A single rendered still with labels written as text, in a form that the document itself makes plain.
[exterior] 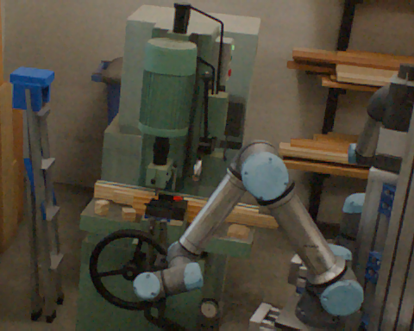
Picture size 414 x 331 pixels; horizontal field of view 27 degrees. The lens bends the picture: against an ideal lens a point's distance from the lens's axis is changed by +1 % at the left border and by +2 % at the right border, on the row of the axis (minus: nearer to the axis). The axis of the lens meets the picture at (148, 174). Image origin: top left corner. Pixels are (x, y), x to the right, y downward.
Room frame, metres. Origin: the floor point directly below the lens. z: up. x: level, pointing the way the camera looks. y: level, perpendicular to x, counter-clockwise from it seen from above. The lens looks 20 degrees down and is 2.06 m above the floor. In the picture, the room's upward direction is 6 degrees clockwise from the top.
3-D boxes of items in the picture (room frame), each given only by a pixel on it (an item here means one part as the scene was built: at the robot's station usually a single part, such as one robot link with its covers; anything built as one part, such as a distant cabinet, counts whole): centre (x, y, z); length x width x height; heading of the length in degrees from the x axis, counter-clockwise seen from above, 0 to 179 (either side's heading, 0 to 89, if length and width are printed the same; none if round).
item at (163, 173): (2.85, -0.04, 1.03); 0.14 x 0.07 x 0.09; 170
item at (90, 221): (2.71, -0.08, 0.87); 0.61 x 0.30 x 0.06; 80
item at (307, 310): (2.30, -0.56, 0.87); 0.15 x 0.15 x 0.10
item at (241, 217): (2.81, -0.18, 0.92); 0.60 x 0.02 x 0.04; 80
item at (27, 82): (3.62, 0.50, 0.58); 0.27 x 0.25 x 1.16; 83
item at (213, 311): (2.58, -0.25, 0.65); 0.06 x 0.04 x 0.08; 80
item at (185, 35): (2.97, -0.06, 1.54); 0.08 x 0.08 x 0.17; 80
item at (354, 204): (2.76, -0.75, 0.98); 0.13 x 0.12 x 0.14; 82
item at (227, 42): (3.12, -0.23, 1.40); 0.10 x 0.06 x 0.16; 170
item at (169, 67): (2.83, -0.03, 1.35); 0.18 x 0.18 x 0.31
